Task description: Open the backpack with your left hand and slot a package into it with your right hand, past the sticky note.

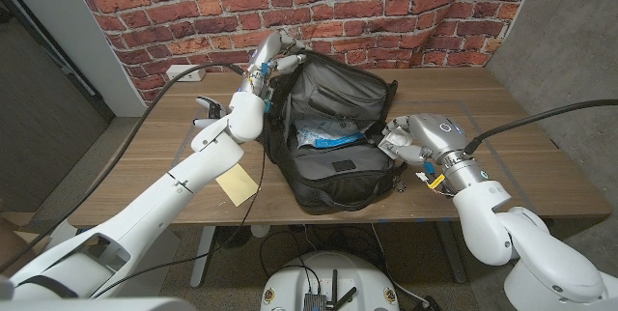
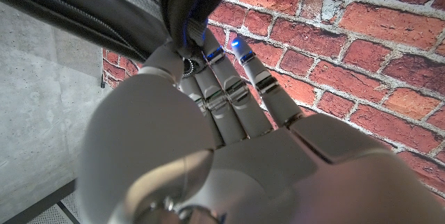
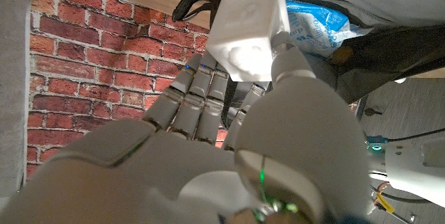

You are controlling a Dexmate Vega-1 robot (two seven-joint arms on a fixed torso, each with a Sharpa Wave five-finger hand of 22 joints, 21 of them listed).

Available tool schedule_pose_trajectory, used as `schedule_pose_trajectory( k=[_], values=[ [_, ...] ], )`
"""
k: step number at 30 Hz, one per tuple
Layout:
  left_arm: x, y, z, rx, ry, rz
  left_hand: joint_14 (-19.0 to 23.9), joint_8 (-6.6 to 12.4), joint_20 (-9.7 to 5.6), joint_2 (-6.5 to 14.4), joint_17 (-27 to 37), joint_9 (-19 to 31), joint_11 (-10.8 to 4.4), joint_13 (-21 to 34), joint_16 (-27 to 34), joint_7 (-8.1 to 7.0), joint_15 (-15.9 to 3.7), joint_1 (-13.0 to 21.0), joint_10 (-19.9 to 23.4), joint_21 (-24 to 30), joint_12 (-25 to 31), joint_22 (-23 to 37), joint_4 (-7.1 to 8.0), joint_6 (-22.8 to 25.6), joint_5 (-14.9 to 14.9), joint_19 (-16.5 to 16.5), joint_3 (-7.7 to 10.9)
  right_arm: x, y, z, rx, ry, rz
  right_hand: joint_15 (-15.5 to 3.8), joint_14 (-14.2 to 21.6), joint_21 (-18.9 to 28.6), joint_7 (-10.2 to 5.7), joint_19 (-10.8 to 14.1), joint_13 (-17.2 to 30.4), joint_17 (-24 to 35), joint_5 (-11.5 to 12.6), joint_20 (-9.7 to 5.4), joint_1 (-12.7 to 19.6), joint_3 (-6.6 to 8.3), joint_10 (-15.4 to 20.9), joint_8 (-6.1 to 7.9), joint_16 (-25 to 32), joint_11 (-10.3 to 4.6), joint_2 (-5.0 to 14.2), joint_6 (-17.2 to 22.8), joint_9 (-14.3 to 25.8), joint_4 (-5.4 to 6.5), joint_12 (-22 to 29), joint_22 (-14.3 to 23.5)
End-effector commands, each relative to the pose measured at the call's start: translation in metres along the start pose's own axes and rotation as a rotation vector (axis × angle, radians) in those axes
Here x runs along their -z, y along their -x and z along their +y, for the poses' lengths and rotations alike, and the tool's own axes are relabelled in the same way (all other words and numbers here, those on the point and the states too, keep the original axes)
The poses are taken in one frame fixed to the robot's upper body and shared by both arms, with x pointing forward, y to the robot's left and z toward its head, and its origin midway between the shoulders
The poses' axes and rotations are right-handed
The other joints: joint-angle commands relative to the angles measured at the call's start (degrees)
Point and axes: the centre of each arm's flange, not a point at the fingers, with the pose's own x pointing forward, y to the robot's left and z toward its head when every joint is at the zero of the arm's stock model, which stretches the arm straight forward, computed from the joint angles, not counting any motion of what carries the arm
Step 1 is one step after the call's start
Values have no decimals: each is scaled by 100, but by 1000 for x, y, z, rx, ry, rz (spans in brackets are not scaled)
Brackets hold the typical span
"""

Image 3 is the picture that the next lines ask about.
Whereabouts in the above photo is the white package box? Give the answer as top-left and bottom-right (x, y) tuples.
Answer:
(207, 0), (291, 82)

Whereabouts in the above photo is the printed brick wall backdrop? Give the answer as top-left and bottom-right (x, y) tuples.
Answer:
(26, 0), (227, 179)

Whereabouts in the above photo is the blue snack bag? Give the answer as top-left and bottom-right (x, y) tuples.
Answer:
(284, 0), (373, 58)

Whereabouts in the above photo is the black backpack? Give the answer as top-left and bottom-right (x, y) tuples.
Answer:
(172, 0), (445, 105)

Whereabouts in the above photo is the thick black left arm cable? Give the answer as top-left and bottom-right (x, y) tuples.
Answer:
(386, 127), (445, 143)

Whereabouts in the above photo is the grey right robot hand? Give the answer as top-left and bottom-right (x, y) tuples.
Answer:
(0, 31), (371, 224)

